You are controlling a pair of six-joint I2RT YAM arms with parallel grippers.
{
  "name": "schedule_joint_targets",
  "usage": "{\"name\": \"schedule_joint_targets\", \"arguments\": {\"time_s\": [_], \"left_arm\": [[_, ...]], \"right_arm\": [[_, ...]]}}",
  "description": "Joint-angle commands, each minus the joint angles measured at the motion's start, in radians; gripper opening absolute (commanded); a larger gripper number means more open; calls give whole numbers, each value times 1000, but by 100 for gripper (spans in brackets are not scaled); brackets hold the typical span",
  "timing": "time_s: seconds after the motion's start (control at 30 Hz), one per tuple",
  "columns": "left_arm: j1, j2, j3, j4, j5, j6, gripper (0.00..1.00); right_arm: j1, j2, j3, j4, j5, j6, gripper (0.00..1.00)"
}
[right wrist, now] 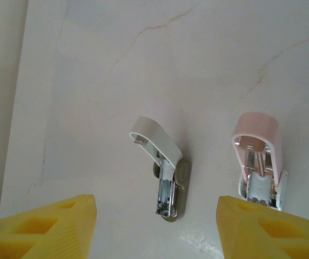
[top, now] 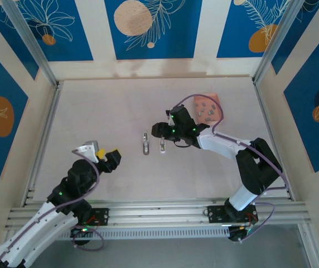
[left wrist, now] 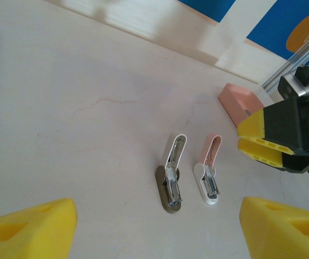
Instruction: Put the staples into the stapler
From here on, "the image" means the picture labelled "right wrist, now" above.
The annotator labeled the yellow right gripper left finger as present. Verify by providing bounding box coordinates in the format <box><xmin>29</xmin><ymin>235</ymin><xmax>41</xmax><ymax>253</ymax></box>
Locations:
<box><xmin>0</xmin><ymin>193</ymin><xmax>97</xmax><ymax>259</ymax></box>

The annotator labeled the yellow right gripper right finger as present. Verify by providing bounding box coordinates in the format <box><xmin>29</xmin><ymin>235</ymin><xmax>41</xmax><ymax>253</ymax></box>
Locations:
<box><xmin>216</xmin><ymin>195</ymin><xmax>309</xmax><ymax>259</ymax></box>

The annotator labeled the grey mini stapler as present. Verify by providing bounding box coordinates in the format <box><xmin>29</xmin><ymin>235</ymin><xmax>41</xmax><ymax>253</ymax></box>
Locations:
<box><xmin>129</xmin><ymin>115</ymin><xmax>192</xmax><ymax>224</ymax></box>

